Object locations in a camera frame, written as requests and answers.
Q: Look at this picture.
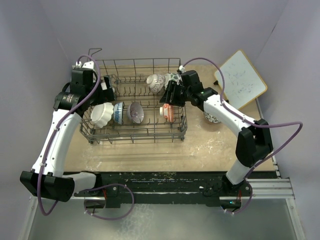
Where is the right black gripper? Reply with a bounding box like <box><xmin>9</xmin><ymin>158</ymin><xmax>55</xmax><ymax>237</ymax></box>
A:
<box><xmin>160</xmin><ymin>80</ymin><xmax>193</xmax><ymax>107</ymax></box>

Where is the orange red patterned bowl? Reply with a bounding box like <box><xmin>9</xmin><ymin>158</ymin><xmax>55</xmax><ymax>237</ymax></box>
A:
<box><xmin>159</xmin><ymin>103</ymin><xmax>174</xmax><ymax>123</ymax></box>

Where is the purple striped bowl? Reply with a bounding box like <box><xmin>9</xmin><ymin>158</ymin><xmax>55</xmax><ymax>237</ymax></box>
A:
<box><xmin>126</xmin><ymin>101</ymin><xmax>144</xmax><ymax>124</ymax></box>

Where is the blue floral white bowl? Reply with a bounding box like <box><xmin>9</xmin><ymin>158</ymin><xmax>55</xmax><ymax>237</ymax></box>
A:
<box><xmin>113</xmin><ymin>101</ymin><xmax>124</xmax><ymax>125</ymax></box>

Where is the pink patterned bowl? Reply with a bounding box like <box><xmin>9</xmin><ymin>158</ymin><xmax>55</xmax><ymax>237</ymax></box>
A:
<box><xmin>203</xmin><ymin>111</ymin><xmax>221</xmax><ymax>124</ymax></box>

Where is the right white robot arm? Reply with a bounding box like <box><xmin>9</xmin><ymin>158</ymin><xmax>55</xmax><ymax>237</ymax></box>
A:
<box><xmin>160</xmin><ymin>70</ymin><xmax>273</xmax><ymax>196</ymax></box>

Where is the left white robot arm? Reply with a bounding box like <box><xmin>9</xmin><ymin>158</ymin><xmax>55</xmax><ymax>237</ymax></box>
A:
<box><xmin>19</xmin><ymin>68</ymin><xmax>115</xmax><ymax>202</ymax></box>

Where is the brown patterned white bowl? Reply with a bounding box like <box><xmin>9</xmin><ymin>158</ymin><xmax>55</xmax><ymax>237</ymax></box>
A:
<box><xmin>146</xmin><ymin>73</ymin><xmax>165</xmax><ymax>94</ymax></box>

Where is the green leaf patterned bowl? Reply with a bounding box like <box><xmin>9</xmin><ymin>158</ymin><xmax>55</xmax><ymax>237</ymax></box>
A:
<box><xmin>164</xmin><ymin>73</ymin><xmax>182</xmax><ymax>89</ymax></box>

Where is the white fluted bowl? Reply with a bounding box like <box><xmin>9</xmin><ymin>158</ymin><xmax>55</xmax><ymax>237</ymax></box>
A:
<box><xmin>90</xmin><ymin>102</ymin><xmax>114</xmax><ymax>128</ymax></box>

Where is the grey wire dish rack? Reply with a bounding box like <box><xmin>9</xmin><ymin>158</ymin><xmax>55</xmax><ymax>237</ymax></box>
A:
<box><xmin>79</xmin><ymin>48</ymin><xmax>188</xmax><ymax>144</ymax></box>

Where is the small whiteboard yellow frame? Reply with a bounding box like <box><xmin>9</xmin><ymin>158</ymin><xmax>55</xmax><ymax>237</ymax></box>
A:
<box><xmin>214</xmin><ymin>49</ymin><xmax>268</xmax><ymax>110</ymax></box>

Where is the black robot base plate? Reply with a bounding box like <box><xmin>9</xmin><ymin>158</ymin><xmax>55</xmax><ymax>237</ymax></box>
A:
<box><xmin>76</xmin><ymin>171</ymin><xmax>253</xmax><ymax>208</ymax></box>

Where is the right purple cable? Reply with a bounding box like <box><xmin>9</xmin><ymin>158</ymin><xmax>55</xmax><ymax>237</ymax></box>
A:
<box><xmin>178</xmin><ymin>57</ymin><xmax>304</xmax><ymax>216</ymax></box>

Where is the aluminium rail frame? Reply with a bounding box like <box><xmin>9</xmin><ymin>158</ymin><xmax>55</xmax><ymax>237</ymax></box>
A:
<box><xmin>20</xmin><ymin>170</ymin><xmax>306</xmax><ymax>240</ymax></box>

